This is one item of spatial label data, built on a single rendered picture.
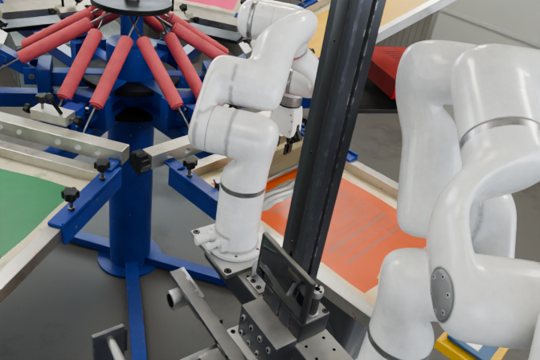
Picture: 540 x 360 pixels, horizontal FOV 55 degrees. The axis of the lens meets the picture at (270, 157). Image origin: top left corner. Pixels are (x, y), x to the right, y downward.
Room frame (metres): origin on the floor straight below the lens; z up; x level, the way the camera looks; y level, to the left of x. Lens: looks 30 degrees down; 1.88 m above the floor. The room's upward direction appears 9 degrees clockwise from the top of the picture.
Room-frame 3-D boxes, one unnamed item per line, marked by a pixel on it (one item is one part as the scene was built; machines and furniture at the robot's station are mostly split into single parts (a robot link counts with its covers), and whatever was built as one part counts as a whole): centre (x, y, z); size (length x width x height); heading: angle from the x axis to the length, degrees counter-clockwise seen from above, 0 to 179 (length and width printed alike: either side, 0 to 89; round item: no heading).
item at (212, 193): (1.28, 0.17, 0.98); 0.30 x 0.05 x 0.07; 51
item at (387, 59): (2.51, -0.70, 1.06); 0.61 x 0.46 x 0.12; 111
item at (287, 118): (1.47, -0.03, 1.19); 0.10 x 0.08 x 0.11; 51
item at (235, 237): (0.88, 0.06, 1.21); 0.16 x 0.13 x 0.15; 129
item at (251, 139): (0.89, 0.05, 1.37); 0.13 x 0.10 x 0.16; 82
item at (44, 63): (2.01, 0.63, 0.99); 0.82 x 0.79 x 0.12; 51
